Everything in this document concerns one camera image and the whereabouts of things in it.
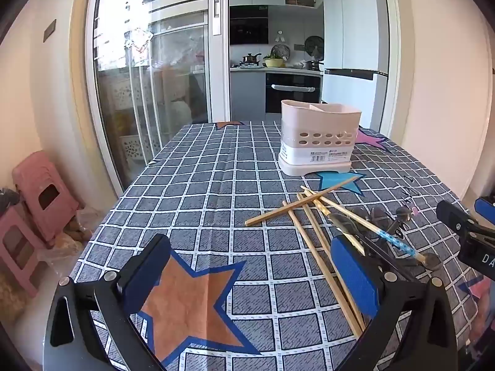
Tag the white plastic utensil holder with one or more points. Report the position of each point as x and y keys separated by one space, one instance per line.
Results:
x=319 y=139

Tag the sliding glass door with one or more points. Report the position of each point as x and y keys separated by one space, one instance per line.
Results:
x=162 y=85

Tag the dark metal spoon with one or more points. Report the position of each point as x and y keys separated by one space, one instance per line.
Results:
x=377 y=215
x=342 y=223
x=404 y=213
x=431 y=261

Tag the white refrigerator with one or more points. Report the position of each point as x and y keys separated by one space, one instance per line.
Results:
x=348 y=27

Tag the black wall appliance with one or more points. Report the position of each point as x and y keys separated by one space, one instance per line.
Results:
x=249 y=25

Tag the grey checked star tablecloth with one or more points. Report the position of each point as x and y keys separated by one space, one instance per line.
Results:
x=216 y=185

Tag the clear plastic bag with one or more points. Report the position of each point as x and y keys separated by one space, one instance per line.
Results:
x=71 y=239

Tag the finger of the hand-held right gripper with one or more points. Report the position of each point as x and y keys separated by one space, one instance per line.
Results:
x=486 y=208
x=454 y=220

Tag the black round fan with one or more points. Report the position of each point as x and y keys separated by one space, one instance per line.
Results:
x=314 y=44

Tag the metal pan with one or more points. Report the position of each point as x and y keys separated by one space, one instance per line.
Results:
x=312 y=65

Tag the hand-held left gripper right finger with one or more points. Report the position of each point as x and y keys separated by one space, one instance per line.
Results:
x=354 y=274

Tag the dark cooking pot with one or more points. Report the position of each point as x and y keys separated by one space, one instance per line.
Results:
x=250 y=60

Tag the green bowl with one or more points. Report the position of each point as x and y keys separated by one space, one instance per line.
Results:
x=273 y=62

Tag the blue patterned wooden chopstick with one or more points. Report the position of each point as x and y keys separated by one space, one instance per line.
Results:
x=390 y=238

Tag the brown wall plate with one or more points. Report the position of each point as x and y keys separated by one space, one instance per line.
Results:
x=50 y=31

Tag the pink plastic stool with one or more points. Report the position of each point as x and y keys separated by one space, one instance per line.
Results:
x=46 y=197
x=19 y=255

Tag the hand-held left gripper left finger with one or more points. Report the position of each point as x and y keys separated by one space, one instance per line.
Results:
x=143 y=274

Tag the black built-in oven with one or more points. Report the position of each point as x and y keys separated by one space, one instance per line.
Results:
x=294 y=96

